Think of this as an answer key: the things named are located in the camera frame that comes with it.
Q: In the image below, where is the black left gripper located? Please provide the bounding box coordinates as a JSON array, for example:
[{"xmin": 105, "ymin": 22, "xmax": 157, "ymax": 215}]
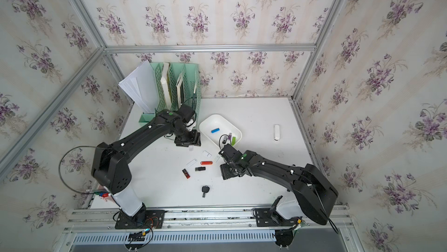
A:
[{"xmin": 173, "ymin": 125, "xmax": 205, "ymax": 147}]

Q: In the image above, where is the red black usb drive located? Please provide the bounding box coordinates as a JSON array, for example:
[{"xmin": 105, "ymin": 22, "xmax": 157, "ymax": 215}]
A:
[{"xmin": 182, "ymin": 169, "xmax": 190, "ymax": 179}]

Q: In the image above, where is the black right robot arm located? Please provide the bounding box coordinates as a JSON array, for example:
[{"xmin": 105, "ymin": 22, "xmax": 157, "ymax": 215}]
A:
[{"xmin": 219, "ymin": 144, "xmax": 339, "ymax": 225}]

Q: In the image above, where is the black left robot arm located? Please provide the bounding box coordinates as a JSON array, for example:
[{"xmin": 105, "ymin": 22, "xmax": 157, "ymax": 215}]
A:
[{"xmin": 91, "ymin": 104, "xmax": 201, "ymax": 222}]

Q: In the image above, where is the white ribbed usb drive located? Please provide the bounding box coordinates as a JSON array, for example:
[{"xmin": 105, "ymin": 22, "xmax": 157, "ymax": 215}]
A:
[{"xmin": 203, "ymin": 151, "xmax": 212, "ymax": 158}]

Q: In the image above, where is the white plastic storage box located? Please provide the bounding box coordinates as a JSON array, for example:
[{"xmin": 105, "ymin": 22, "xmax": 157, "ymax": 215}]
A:
[{"xmin": 199, "ymin": 114, "xmax": 243, "ymax": 147}]

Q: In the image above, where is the black car key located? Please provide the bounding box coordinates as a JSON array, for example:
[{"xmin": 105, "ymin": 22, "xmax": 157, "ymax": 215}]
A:
[{"xmin": 201, "ymin": 186, "xmax": 210, "ymax": 198}]

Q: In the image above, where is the beige notebook in organizer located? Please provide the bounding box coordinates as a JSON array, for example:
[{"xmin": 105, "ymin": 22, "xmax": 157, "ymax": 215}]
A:
[{"xmin": 176, "ymin": 74, "xmax": 184, "ymax": 108}]

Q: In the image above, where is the green desk file organizer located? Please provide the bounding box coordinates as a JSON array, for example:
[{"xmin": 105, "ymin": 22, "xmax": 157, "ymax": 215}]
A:
[{"xmin": 139, "ymin": 62, "xmax": 201, "ymax": 125}]

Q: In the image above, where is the white book in organizer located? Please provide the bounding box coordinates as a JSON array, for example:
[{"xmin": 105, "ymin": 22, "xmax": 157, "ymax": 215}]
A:
[{"xmin": 161, "ymin": 62, "xmax": 172, "ymax": 109}]

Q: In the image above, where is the white paper stack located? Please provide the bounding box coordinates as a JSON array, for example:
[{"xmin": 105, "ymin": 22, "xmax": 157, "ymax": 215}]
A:
[{"xmin": 118, "ymin": 61, "xmax": 159, "ymax": 114}]

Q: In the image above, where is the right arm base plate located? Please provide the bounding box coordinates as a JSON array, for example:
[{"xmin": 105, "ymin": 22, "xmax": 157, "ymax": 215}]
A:
[{"xmin": 253, "ymin": 196, "xmax": 305, "ymax": 227}]

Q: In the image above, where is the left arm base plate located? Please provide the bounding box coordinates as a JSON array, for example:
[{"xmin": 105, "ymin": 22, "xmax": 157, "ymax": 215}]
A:
[{"xmin": 112, "ymin": 210, "xmax": 166, "ymax": 229}]

